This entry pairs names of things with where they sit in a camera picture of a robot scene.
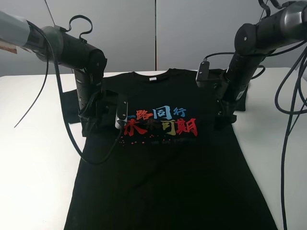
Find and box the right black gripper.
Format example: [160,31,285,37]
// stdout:
[201,69,237,130]

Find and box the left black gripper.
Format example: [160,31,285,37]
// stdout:
[77,89,120,125]

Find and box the black printed t-shirt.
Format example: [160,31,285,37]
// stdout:
[64,69,276,230]

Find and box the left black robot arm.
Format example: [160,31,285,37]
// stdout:
[0,11,118,127]

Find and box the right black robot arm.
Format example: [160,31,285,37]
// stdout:
[196,0,307,129]

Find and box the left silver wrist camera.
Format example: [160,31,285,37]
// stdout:
[115,94,128,130]

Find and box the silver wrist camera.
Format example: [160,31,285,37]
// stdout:
[115,94,128,130]
[196,59,210,88]

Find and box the left black camera cable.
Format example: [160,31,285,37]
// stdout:
[43,31,125,165]

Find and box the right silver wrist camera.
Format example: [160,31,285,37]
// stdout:
[196,59,210,88]

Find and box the right black cable bundle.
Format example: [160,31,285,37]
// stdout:
[258,0,307,230]

